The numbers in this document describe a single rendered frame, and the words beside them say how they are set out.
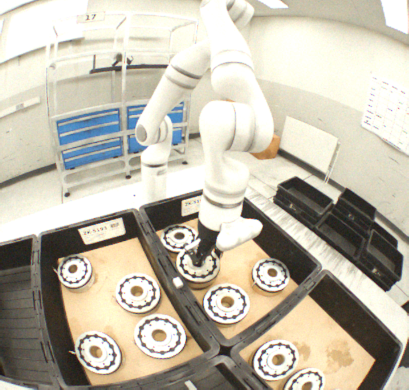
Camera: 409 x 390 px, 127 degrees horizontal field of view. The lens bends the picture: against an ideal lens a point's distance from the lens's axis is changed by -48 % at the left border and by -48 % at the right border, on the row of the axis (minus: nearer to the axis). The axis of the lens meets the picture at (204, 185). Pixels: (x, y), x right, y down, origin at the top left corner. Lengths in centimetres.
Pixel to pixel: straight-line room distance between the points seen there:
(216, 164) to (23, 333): 60
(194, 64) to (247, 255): 51
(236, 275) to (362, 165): 288
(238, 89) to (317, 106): 308
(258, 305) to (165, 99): 55
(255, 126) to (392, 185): 305
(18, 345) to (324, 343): 75
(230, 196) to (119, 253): 36
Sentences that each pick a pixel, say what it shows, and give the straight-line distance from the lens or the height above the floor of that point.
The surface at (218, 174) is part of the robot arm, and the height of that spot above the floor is 113.
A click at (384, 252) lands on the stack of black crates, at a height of 51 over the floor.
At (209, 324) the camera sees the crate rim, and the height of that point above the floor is 93.
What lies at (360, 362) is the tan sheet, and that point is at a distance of 62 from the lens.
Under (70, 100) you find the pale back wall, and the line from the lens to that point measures 295.
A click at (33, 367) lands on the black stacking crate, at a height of 83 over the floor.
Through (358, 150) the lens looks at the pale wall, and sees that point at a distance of 317.
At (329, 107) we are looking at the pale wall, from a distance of 327.
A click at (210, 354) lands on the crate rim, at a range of 33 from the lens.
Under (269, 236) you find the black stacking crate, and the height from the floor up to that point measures 89.
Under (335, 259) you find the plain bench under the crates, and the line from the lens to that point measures 91.
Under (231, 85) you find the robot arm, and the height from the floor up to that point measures 125.
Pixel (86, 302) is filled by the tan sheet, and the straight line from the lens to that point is 50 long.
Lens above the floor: 126
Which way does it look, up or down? 33 degrees down
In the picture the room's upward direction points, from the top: 7 degrees clockwise
